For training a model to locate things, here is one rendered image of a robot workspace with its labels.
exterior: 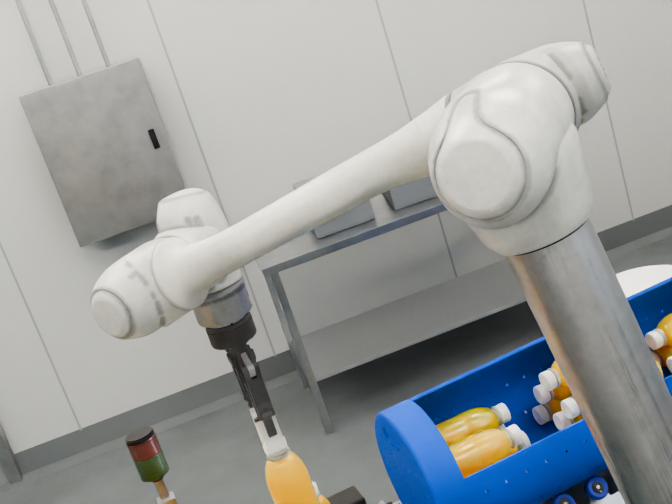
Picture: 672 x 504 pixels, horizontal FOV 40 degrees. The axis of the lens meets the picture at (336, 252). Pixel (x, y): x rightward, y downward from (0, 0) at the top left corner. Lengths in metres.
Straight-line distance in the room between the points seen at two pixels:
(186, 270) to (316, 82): 3.86
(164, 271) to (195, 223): 0.15
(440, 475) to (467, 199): 0.84
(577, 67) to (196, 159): 4.01
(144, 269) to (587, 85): 0.60
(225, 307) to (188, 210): 0.16
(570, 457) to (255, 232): 0.83
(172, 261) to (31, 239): 3.86
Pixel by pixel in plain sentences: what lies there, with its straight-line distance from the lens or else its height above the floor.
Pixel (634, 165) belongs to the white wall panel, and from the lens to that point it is 5.75.
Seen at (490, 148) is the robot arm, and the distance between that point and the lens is 0.89.
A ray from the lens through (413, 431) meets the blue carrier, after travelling 1.69.
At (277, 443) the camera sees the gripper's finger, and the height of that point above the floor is 1.36.
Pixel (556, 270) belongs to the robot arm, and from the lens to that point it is 0.99.
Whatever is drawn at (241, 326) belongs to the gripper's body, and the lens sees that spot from 1.42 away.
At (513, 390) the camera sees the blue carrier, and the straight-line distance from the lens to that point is 2.00.
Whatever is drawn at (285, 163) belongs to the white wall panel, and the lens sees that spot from 5.04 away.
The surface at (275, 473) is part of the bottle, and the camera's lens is 1.53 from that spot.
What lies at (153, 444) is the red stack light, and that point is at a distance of 1.99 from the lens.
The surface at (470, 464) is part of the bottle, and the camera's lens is 1.74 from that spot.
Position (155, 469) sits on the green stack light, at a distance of 2.01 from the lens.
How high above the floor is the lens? 2.01
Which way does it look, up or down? 16 degrees down
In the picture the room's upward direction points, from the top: 18 degrees counter-clockwise
